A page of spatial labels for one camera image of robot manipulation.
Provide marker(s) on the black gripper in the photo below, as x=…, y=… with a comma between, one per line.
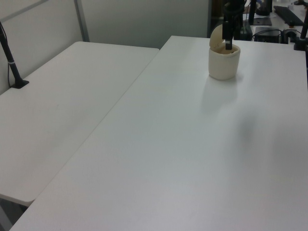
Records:
x=232, y=8

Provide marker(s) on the beige trash bin lid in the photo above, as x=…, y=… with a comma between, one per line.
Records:
x=216, y=37

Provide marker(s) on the beige trash bin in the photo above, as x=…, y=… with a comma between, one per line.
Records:
x=223, y=66

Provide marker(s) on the black monitor stand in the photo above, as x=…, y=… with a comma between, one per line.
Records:
x=252, y=12

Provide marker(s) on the black equipment box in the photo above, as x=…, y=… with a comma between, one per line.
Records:
x=267, y=34

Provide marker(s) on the black keyboard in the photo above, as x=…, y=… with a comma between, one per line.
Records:
x=288, y=15

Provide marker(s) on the white side table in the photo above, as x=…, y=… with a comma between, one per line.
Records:
x=60, y=101

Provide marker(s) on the black camera pole with clamp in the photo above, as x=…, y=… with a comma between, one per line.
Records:
x=10, y=60
x=302, y=31

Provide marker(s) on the grey metal partition post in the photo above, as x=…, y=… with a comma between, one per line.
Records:
x=81, y=21

